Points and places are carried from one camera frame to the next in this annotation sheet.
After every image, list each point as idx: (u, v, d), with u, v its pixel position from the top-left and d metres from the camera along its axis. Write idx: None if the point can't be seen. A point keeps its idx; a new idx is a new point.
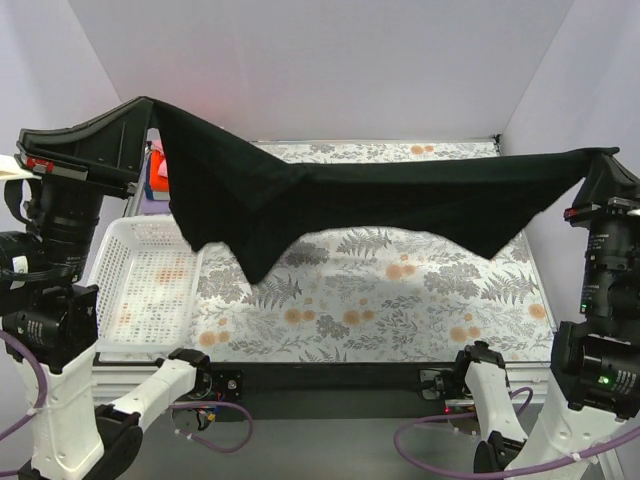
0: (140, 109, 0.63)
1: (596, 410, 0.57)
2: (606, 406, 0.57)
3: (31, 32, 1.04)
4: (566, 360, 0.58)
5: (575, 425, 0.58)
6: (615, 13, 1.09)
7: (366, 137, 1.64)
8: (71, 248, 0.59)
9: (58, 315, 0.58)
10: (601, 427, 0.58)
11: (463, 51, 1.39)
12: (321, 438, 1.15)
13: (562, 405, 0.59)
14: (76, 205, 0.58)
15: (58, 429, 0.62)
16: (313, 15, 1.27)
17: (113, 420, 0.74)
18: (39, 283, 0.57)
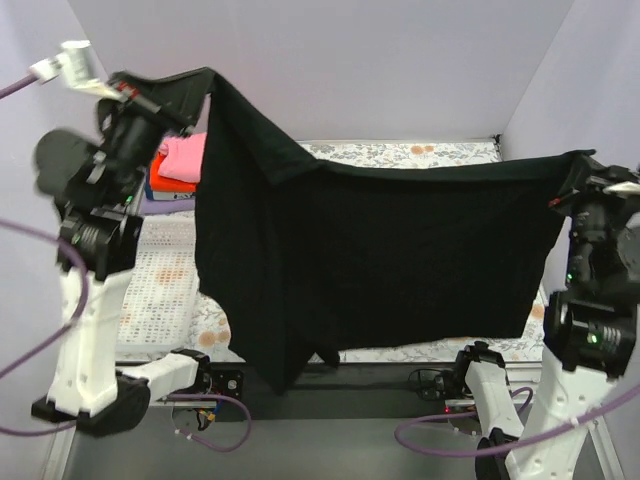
0: (208, 75, 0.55)
1: (589, 370, 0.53)
2: (597, 367, 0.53)
3: (31, 30, 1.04)
4: (555, 323, 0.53)
5: (571, 388, 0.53)
6: (616, 12, 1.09)
7: (366, 136, 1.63)
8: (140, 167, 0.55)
9: (110, 229, 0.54)
10: (595, 388, 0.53)
11: (463, 50, 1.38)
12: (319, 440, 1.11)
13: (556, 369, 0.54)
14: (152, 134, 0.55)
15: (89, 348, 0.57)
16: (314, 15, 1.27)
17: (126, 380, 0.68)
18: (108, 186, 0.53)
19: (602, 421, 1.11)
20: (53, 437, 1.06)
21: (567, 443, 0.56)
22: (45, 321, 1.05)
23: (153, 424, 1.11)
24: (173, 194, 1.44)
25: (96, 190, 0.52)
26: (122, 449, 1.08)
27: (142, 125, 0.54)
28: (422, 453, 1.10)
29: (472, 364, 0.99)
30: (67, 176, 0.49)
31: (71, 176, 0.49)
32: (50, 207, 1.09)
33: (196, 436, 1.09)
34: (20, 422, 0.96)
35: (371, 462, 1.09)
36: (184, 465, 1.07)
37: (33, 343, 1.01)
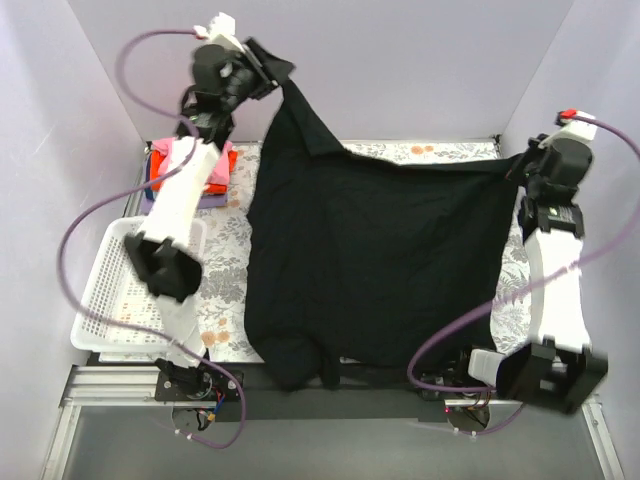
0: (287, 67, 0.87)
1: (563, 230, 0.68)
2: (568, 230, 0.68)
3: (32, 31, 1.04)
4: (525, 216, 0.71)
5: (554, 245, 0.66)
6: (616, 13, 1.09)
7: (367, 137, 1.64)
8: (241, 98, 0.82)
9: (217, 118, 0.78)
10: (573, 245, 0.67)
11: (464, 51, 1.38)
12: (318, 440, 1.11)
13: (537, 237, 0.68)
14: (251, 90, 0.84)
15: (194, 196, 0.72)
16: (314, 16, 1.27)
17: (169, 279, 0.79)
18: (214, 106, 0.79)
19: (602, 419, 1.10)
20: (53, 435, 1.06)
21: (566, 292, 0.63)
22: (45, 321, 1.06)
23: (153, 424, 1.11)
24: None
25: (220, 84, 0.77)
26: (122, 449, 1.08)
27: (246, 73, 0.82)
28: (422, 453, 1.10)
29: (476, 354, 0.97)
30: (208, 69, 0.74)
31: (210, 69, 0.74)
32: (50, 208, 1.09)
33: (196, 435, 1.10)
34: (22, 422, 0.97)
35: (370, 462, 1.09)
36: (182, 465, 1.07)
37: (35, 344, 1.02)
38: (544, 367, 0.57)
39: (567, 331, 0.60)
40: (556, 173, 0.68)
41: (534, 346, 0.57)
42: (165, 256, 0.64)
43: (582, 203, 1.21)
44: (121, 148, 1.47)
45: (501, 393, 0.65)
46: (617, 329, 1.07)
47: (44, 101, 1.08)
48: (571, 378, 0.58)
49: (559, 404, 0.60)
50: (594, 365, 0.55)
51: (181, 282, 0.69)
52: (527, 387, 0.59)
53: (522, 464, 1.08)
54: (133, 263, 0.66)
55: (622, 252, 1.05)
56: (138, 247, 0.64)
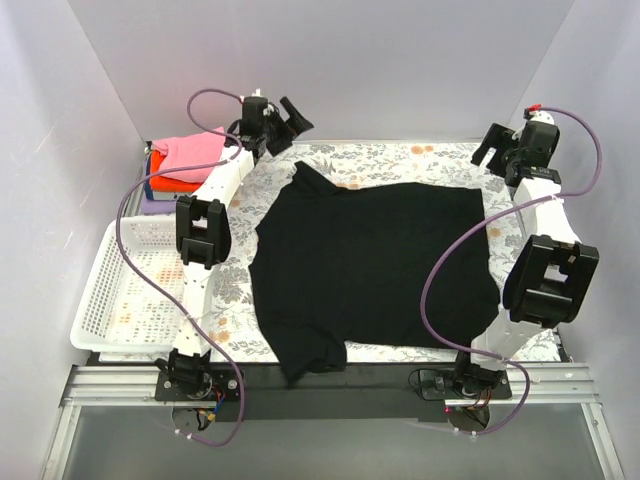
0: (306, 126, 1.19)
1: (544, 182, 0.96)
2: (552, 183, 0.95)
3: (31, 30, 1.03)
4: (511, 175, 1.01)
5: (540, 189, 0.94)
6: (618, 14, 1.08)
7: (367, 137, 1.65)
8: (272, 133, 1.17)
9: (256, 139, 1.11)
10: (548, 187, 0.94)
11: (465, 51, 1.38)
12: (318, 440, 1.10)
13: (525, 187, 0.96)
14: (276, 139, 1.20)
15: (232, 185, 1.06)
16: (315, 16, 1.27)
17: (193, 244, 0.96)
18: (252, 134, 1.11)
19: (602, 419, 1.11)
20: (54, 434, 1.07)
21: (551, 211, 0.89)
22: (44, 322, 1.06)
23: (153, 424, 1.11)
24: (172, 194, 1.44)
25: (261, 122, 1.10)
26: (122, 448, 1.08)
27: (275, 129, 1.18)
28: (422, 452, 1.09)
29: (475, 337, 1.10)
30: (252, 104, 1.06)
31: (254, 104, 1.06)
32: (49, 208, 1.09)
33: (196, 436, 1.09)
34: (21, 423, 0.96)
35: (371, 462, 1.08)
36: (182, 465, 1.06)
37: (34, 345, 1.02)
38: (541, 258, 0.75)
39: (559, 232, 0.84)
40: (532, 143, 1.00)
41: (535, 240, 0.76)
42: (212, 215, 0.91)
43: (583, 203, 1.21)
44: (121, 148, 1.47)
45: (521, 299, 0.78)
46: (616, 329, 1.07)
47: (44, 101, 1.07)
48: (575, 270, 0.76)
49: (565, 299, 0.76)
50: (586, 255, 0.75)
51: (219, 241, 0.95)
52: (532, 278, 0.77)
53: (522, 463, 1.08)
54: (182, 221, 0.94)
55: (622, 252, 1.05)
56: (189, 211, 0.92)
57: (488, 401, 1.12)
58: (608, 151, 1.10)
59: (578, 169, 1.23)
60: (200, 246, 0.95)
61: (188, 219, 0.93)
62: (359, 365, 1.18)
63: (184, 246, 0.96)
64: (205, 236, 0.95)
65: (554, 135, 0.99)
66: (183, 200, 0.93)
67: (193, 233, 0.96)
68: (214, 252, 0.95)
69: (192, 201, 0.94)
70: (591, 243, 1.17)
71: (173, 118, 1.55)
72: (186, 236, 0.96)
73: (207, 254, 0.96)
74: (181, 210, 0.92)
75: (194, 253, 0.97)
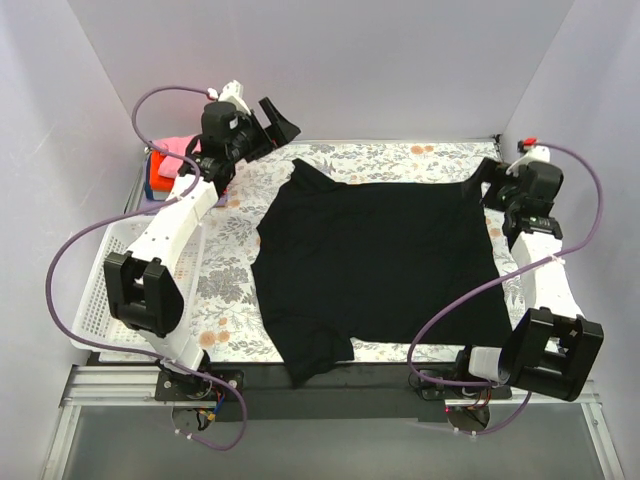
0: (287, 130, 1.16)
1: (545, 234, 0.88)
2: (551, 234, 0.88)
3: (30, 31, 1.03)
4: (509, 226, 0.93)
5: (539, 244, 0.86)
6: (619, 13, 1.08)
7: (366, 137, 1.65)
8: (245, 143, 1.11)
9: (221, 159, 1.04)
10: (545, 240, 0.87)
11: (465, 51, 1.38)
12: (318, 440, 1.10)
13: (523, 238, 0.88)
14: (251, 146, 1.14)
15: (180, 238, 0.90)
16: (315, 16, 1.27)
17: (133, 310, 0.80)
18: (217, 151, 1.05)
19: (603, 420, 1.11)
20: (53, 435, 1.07)
21: (549, 274, 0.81)
22: (44, 322, 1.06)
23: (153, 424, 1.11)
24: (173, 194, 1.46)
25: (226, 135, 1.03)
26: (122, 448, 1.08)
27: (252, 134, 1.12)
28: (422, 453, 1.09)
29: (476, 350, 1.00)
30: (213, 120, 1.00)
31: (215, 119, 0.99)
32: (48, 209, 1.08)
33: (195, 436, 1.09)
34: (21, 424, 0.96)
35: (372, 462, 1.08)
36: (182, 465, 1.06)
37: (34, 345, 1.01)
38: (538, 342, 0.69)
39: (560, 303, 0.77)
40: (532, 192, 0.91)
41: (533, 316, 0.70)
42: (148, 280, 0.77)
43: (583, 203, 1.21)
44: (121, 148, 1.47)
45: (517, 378, 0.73)
46: (617, 330, 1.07)
47: (43, 101, 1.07)
48: (575, 349, 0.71)
49: (564, 376, 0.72)
50: (589, 333, 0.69)
51: (161, 312, 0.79)
52: (532, 359, 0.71)
53: (522, 464, 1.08)
54: (116, 283, 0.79)
55: (623, 253, 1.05)
56: (120, 274, 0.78)
57: (488, 401, 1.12)
58: (610, 151, 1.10)
59: (579, 169, 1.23)
60: (141, 315, 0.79)
61: (122, 283, 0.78)
62: (359, 365, 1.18)
63: (122, 312, 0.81)
64: (144, 306, 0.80)
65: (557, 183, 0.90)
66: (113, 259, 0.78)
67: (130, 297, 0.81)
68: (156, 321, 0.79)
69: (127, 260, 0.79)
70: (590, 243, 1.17)
71: (173, 118, 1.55)
72: (123, 302, 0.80)
73: (149, 324, 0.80)
74: (113, 274, 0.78)
75: (136, 323, 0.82)
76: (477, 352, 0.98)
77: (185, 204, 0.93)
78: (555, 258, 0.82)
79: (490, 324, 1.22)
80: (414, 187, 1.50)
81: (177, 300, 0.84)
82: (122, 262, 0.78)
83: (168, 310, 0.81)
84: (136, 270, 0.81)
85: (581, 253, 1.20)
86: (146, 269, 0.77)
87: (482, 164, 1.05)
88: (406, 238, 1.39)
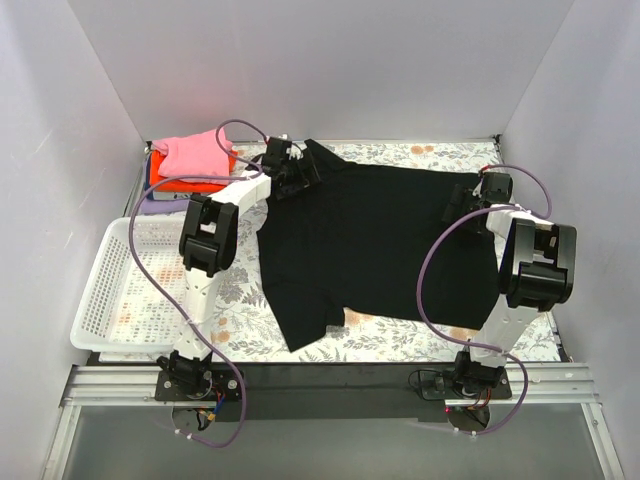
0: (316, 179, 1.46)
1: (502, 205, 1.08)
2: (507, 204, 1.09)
3: (32, 33, 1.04)
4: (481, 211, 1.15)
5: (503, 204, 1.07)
6: (620, 14, 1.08)
7: (367, 137, 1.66)
8: (290, 172, 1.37)
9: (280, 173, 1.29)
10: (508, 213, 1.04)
11: (465, 53, 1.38)
12: (318, 440, 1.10)
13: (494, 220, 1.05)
14: (291, 179, 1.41)
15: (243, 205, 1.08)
16: (315, 18, 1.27)
17: (197, 245, 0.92)
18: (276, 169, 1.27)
19: (603, 420, 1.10)
20: (53, 435, 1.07)
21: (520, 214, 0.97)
22: (44, 322, 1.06)
23: (152, 424, 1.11)
24: (172, 194, 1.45)
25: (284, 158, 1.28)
26: (121, 448, 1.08)
27: (296, 168, 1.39)
28: (423, 452, 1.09)
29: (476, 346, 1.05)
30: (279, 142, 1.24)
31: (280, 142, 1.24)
32: (49, 209, 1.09)
33: (196, 436, 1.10)
34: (20, 424, 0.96)
35: (372, 462, 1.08)
36: (182, 465, 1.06)
37: (34, 345, 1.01)
38: (528, 239, 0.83)
39: (530, 219, 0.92)
40: (493, 187, 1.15)
41: (519, 222, 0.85)
42: (225, 216, 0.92)
43: (582, 203, 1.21)
44: (121, 148, 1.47)
45: (517, 282, 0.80)
46: (616, 330, 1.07)
47: (44, 101, 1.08)
48: (558, 248, 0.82)
49: (559, 279, 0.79)
50: (565, 230, 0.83)
51: (225, 245, 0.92)
52: (527, 253, 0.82)
53: (522, 464, 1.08)
54: (191, 219, 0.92)
55: (621, 254, 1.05)
56: (200, 210, 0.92)
57: (488, 401, 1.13)
58: (610, 154, 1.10)
59: (578, 169, 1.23)
60: (203, 249, 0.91)
61: (199, 217, 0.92)
62: (359, 365, 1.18)
63: (187, 247, 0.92)
64: (212, 240, 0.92)
65: (509, 179, 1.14)
66: (196, 197, 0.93)
67: (199, 236, 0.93)
68: (215, 254, 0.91)
69: (207, 201, 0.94)
70: (589, 243, 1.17)
71: (174, 119, 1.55)
72: (192, 237, 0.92)
73: (208, 260, 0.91)
74: (194, 207, 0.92)
75: (197, 260, 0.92)
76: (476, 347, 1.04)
77: (252, 181, 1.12)
78: (522, 208, 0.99)
79: (481, 312, 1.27)
80: (415, 187, 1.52)
81: (233, 248, 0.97)
82: (204, 201, 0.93)
83: (228, 252, 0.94)
84: (210, 214, 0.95)
85: (581, 252, 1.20)
86: (223, 207, 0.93)
87: (454, 190, 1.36)
88: (406, 240, 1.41)
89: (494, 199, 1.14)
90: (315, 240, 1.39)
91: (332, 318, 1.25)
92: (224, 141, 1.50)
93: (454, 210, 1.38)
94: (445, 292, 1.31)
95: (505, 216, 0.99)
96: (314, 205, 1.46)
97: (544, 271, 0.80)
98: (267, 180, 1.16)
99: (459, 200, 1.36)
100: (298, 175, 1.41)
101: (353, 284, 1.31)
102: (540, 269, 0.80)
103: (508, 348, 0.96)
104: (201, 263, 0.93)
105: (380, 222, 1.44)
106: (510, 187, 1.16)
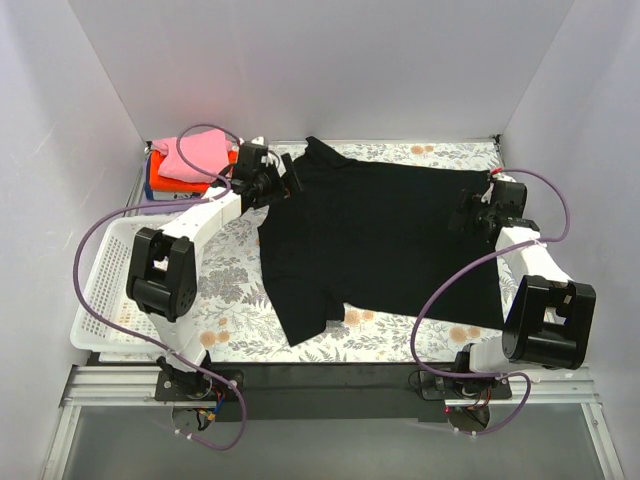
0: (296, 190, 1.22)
1: (519, 227, 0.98)
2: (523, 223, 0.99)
3: (32, 31, 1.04)
4: (490, 227, 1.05)
5: (521, 233, 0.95)
6: (621, 15, 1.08)
7: (367, 138, 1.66)
8: (268, 185, 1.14)
9: (252, 184, 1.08)
10: (524, 234, 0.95)
11: (466, 52, 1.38)
12: (318, 439, 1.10)
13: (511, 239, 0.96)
14: (270, 192, 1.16)
15: (204, 238, 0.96)
16: (315, 17, 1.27)
17: (146, 288, 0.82)
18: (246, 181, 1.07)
19: (603, 420, 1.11)
20: (53, 435, 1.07)
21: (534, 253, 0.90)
22: (44, 323, 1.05)
23: (152, 424, 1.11)
24: (172, 194, 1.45)
25: (255, 168, 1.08)
26: (122, 448, 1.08)
27: (274, 181, 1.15)
28: (423, 451, 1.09)
29: (476, 350, 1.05)
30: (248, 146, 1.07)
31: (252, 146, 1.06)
32: (48, 208, 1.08)
33: (196, 436, 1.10)
34: (20, 424, 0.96)
35: (372, 462, 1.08)
36: (182, 465, 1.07)
37: (34, 346, 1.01)
38: (539, 300, 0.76)
39: (547, 272, 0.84)
40: (504, 198, 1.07)
41: (530, 280, 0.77)
42: (176, 254, 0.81)
43: (582, 203, 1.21)
44: (122, 148, 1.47)
45: (523, 346, 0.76)
46: (616, 331, 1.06)
47: (44, 100, 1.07)
48: (572, 312, 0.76)
49: (569, 345, 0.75)
50: (583, 292, 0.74)
51: (178, 288, 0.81)
52: (534, 322, 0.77)
53: (522, 464, 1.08)
54: (138, 259, 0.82)
55: (621, 254, 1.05)
56: (148, 247, 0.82)
57: (488, 401, 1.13)
58: (610, 155, 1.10)
59: (579, 169, 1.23)
60: (155, 292, 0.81)
61: (147, 255, 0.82)
62: (359, 365, 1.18)
63: (137, 289, 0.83)
64: (164, 282, 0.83)
65: (523, 189, 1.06)
66: (144, 232, 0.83)
67: (150, 275, 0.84)
68: (168, 299, 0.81)
69: (157, 235, 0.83)
70: (589, 244, 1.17)
71: (174, 118, 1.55)
72: (142, 277, 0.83)
73: (161, 306, 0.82)
74: (141, 244, 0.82)
75: (149, 304, 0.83)
76: (477, 350, 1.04)
77: (218, 201, 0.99)
78: (538, 241, 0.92)
79: (480, 312, 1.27)
80: (414, 187, 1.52)
81: (191, 286, 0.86)
82: (153, 235, 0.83)
83: (183, 294, 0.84)
84: (162, 249, 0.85)
85: (581, 253, 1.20)
86: (175, 244, 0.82)
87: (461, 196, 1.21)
88: (405, 240, 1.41)
89: (503, 212, 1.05)
90: (315, 241, 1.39)
91: (332, 318, 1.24)
92: (224, 142, 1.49)
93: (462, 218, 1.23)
94: (445, 292, 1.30)
95: (517, 255, 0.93)
96: (314, 206, 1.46)
97: (553, 336, 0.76)
98: (237, 197, 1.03)
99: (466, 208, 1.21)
100: (277, 186, 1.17)
101: (353, 285, 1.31)
102: (550, 334, 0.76)
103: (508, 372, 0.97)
104: (154, 307, 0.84)
105: (379, 223, 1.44)
106: (522, 200, 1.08)
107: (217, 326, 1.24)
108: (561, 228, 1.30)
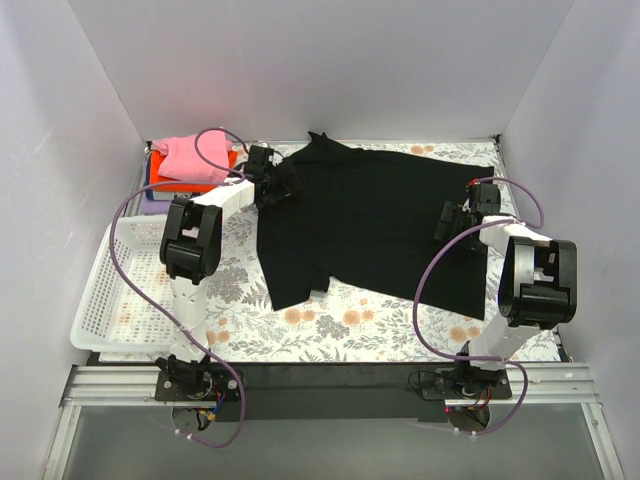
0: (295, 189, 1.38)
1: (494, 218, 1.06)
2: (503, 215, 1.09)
3: (32, 31, 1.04)
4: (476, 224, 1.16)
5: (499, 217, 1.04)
6: (621, 15, 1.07)
7: (367, 137, 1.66)
8: (275, 186, 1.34)
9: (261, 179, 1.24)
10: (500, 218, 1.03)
11: (466, 53, 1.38)
12: (319, 440, 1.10)
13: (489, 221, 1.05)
14: (274, 187, 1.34)
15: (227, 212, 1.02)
16: (314, 18, 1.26)
17: (177, 249, 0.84)
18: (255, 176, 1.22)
19: (603, 420, 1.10)
20: (53, 435, 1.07)
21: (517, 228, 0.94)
22: (44, 323, 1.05)
23: (152, 424, 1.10)
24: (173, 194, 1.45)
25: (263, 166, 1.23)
26: (122, 448, 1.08)
27: (281, 181, 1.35)
28: (424, 451, 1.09)
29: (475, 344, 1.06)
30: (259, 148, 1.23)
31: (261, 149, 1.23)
32: (48, 208, 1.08)
33: (195, 436, 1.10)
34: (20, 425, 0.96)
35: (371, 462, 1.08)
36: (182, 465, 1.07)
37: (34, 346, 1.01)
38: (526, 256, 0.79)
39: (529, 235, 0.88)
40: (482, 198, 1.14)
41: (516, 240, 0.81)
42: (209, 216, 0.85)
43: (582, 203, 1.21)
44: (122, 148, 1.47)
45: (518, 303, 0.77)
46: (616, 332, 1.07)
47: (44, 101, 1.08)
48: (558, 269, 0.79)
49: (561, 298, 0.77)
50: (565, 247, 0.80)
51: (207, 250, 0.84)
52: (528, 278, 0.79)
53: (522, 463, 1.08)
54: (173, 221, 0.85)
55: (621, 254, 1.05)
56: (182, 210, 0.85)
57: (488, 401, 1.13)
58: (610, 155, 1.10)
59: (578, 169, 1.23)
60: (185, 254, 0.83)
61: (181, 218, 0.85)
62: (358, 365, 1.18)
63: (168, 253, 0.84)
64: (195, 244, 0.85)
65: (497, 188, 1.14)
66: (178, 200, 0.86)
67: (181, 240, 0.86)
68: (199, 258, 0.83)
69: (188, 204, 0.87)
70: (589, 244, 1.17)
71: (175, 118, 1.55)
72: (174, 242, 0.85)
73: (191, 266, 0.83)
74: (175, 209, 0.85)
75: (178, 266, 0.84)
76: (475, 343, 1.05)
77: (236, 186, 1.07)
78: (519, 222, 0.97)
79: (479, 311, 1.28)
80: (415, 186, 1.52)
81: (216, 254, 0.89)
82: (185, 203, 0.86)
83: (210, 258, 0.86)
84: (193, 217, 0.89)
85: (582, 254, 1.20)
86: (206, 209, 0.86)
87: (445, 207, 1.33)
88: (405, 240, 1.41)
89: (484, 211, 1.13)
90: (315, 240, 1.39)
91: (316, 289, 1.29)
92: (224, 141, 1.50)
93: (444, 228, 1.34)
94: (445, 292, 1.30)
95: (499, 230, 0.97)
96: (314, 205, 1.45)
97: (544, 290, 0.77)
98: (251, 185, 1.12)
99: (450, 216, 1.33)
100: (279, 184, 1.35)
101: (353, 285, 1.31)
102: (541, 289, 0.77)
103: (508, 357, 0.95)
104: (182, 269, 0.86)
105: (379, 222, 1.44)
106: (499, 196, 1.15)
107: (218, 328, 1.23)
108: (535, 217, 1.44)
